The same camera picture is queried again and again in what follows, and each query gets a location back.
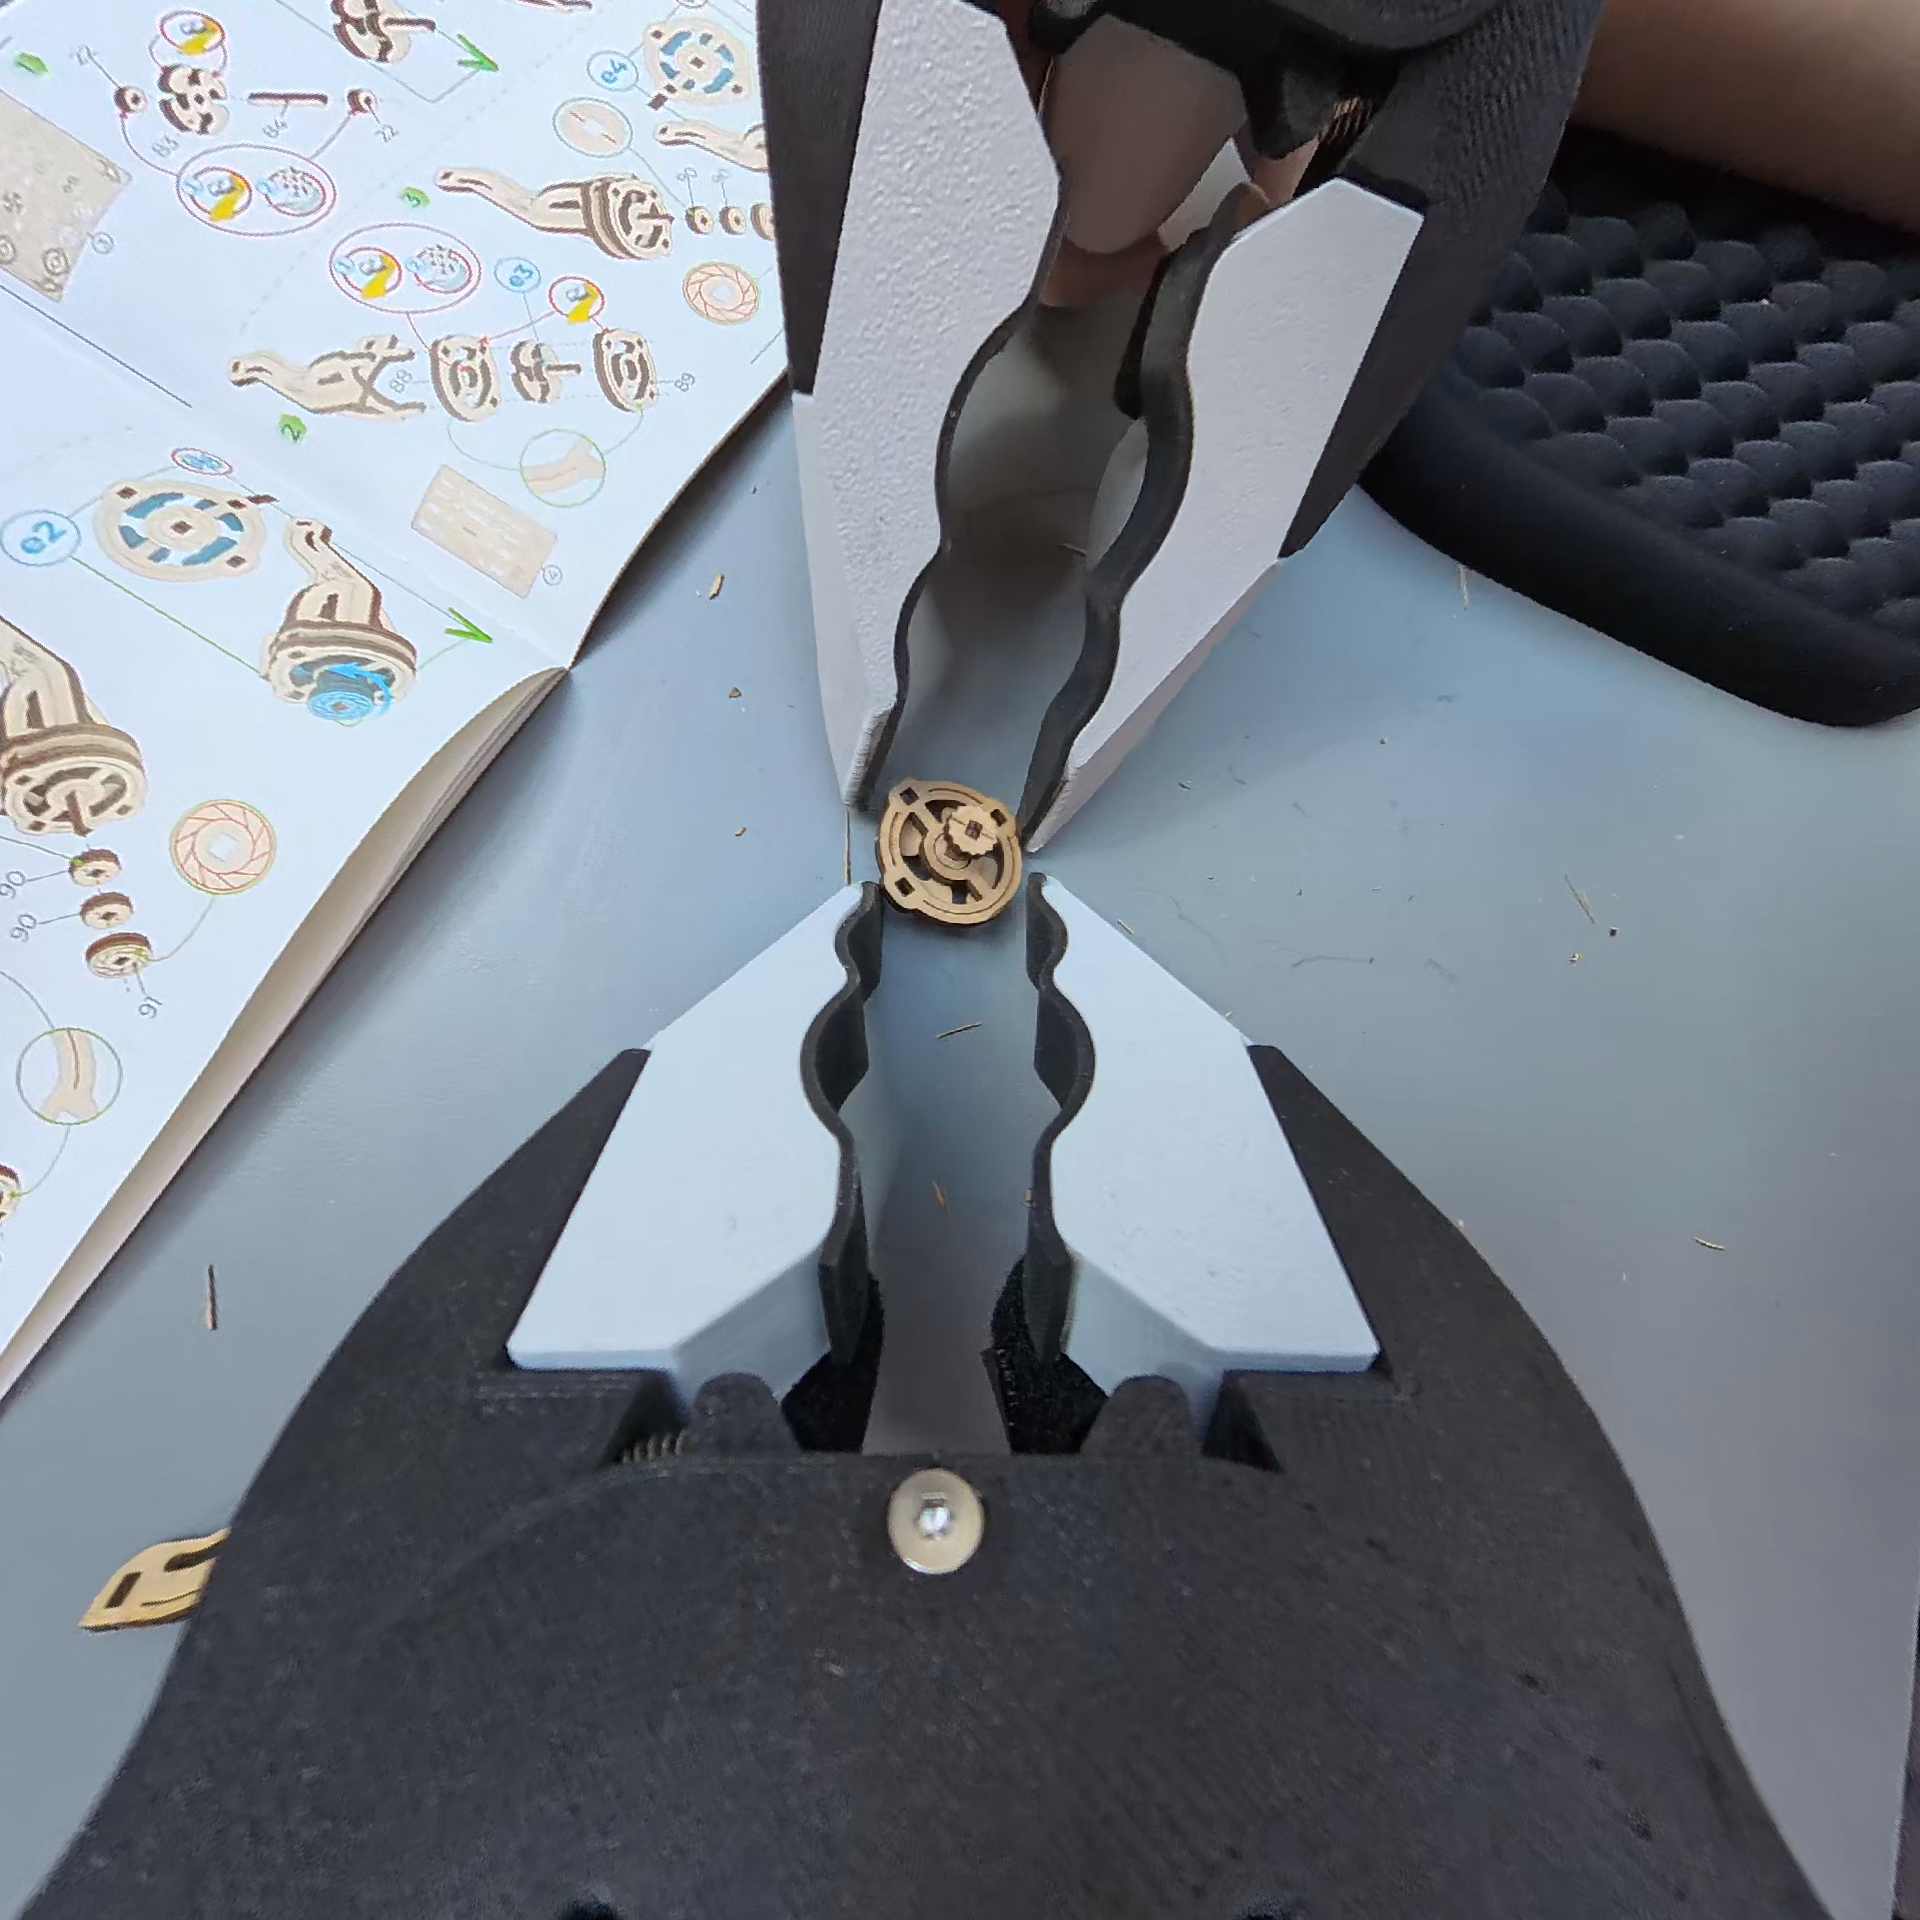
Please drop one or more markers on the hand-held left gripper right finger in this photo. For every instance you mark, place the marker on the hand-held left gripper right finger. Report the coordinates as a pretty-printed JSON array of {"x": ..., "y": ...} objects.
[{"x": 1199, "y": 1200}]

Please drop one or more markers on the illustrated instruction booklet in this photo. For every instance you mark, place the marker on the illustrated instruction booklet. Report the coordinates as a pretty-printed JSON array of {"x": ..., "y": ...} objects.
[{"x": 225, "y": 495}]

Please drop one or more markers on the wooden arm piece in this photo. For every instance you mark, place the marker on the wooden arm piece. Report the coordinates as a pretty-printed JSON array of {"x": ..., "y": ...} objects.
[{"x": 144, "y": 1582}]

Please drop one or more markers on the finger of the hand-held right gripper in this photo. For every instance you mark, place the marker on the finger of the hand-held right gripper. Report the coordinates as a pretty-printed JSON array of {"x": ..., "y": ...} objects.
[
  {"x": 898, "y": 224},
  {"x": 1275, "y": 376}
]

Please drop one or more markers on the round wooden wheel assembly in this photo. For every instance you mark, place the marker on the round wooden wheel assembly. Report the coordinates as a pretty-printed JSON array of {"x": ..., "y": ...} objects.
[{"x": 916, "y": 885}]

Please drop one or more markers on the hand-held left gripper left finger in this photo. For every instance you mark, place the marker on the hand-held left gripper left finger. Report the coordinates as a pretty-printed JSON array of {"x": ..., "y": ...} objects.
[{"x": 688, "y": 1200}]

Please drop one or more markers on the black foam mat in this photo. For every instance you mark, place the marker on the black foam mat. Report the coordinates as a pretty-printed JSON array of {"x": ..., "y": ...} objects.
[{"x": 1682, "y": 421}]

